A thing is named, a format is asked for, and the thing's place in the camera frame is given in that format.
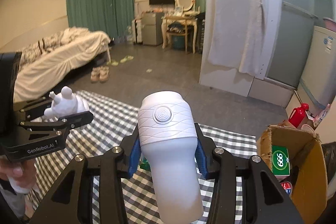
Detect white bear figurine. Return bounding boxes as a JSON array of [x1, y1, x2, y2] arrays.
[[44, 86, 89, 119]]

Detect person's left hand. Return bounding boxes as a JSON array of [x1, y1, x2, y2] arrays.
[[0, 159, 37, 189]]

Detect bed with white sheet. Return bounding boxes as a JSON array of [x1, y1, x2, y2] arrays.
[[14, 27, 110, 102]]

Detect pair of beige sneakers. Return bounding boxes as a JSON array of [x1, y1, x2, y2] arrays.
[[90, 66, 109, 83]]

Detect green slipper pair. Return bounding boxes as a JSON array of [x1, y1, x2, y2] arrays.
[[106, 55, 134, 67]]

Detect green 666 box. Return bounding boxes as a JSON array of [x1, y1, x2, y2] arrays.
[[271, 145, 290, 180]]

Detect red thermos jug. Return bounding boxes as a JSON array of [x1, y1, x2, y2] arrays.
[[288, 103, 309, 128]]

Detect brown cardboard box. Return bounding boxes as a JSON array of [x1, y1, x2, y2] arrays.
[[257, 125, 327, 223]]

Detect small grey fridge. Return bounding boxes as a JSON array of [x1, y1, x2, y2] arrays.
[[141, 12, 164, 46]]

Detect green curtain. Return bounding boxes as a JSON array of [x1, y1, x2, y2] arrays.
[[66, 0, 134, 38]]

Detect wooden chair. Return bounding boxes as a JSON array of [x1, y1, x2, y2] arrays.
[[166, 20, 193, 53]]

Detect white washing machine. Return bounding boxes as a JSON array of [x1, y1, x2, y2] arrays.
[[297, 26, 335, 114]]

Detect cream dressing table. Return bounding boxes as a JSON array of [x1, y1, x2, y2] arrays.
[[161, 15, 198, 53]]

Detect white hanging towel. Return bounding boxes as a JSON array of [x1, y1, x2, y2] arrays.
[[209, 0, 264, 76]]

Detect pink plastic basin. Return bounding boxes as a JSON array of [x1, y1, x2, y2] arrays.
[[323, 17, 336, 32]]

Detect frosted glass sliding door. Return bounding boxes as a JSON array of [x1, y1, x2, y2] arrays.
[[266, 0, 334, 88]]

